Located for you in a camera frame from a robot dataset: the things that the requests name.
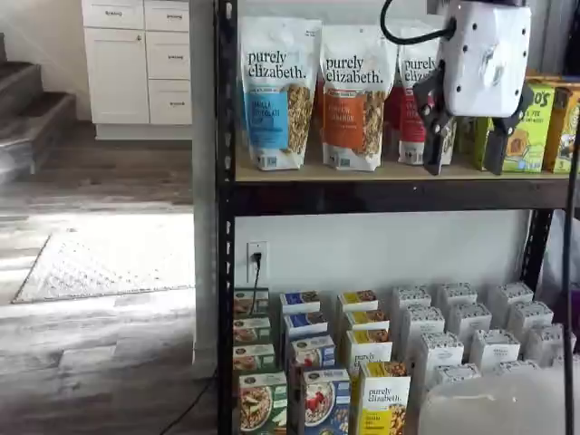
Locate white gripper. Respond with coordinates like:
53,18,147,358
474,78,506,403
412,0,536,177

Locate blue white flax oatmeal box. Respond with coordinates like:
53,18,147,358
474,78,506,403
287,333,337,371
298,367,353,435

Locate green Bobo's apple pie box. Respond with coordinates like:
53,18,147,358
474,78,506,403
498,79,557,174

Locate black metal shelf rack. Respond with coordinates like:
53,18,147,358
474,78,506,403
212,0,580,435

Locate yellow Bobo's box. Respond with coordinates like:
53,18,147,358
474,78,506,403
542,85,580,174

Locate white patterned pantry box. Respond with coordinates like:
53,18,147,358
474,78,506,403
416,332,466,386
469,329,521,368
448,302,493,336
492,360,540,372
401,304,447,336
432,363,482,386
391,285,432,309
507,301,555,332
488,281,535,309
435,283,479,307
525,324,566,359

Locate yellow purely elizabeth box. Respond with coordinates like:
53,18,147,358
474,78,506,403
357,361,412,435
345,329,394,368
335,290,380,314
342,309,391,332

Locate blue purely elizabeth box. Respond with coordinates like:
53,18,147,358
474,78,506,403
279,291,322,316
283,311,328,339

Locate green apple cinnamon oatmeal box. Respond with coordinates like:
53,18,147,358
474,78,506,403
238,371,289,435
233,316,272,346
233,343,276,377
233,287,271,318

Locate granola bag red label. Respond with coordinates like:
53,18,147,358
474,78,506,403
396,31,459,167

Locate granola bag orange label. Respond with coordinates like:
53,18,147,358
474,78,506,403
319,24,400,172

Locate white plastic bag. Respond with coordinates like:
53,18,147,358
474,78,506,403
541,212,580,327

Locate granola bag blue label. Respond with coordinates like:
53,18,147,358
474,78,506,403
239,16,324,172

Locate white drawer cabinet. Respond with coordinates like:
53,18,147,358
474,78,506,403
81,0,194,140

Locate pale patterned rug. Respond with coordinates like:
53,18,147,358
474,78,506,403
11,230,196,305

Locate dark wooden stairs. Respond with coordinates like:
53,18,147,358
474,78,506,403
0,31,78,182

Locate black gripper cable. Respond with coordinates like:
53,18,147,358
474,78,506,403
379,0,454,46

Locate black plug with cord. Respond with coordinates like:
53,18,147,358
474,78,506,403
251,251,264,314

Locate white wall outlet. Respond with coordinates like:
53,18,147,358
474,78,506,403
246,241,269,285

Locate black floor cable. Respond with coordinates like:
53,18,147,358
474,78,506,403
149,366,218,435

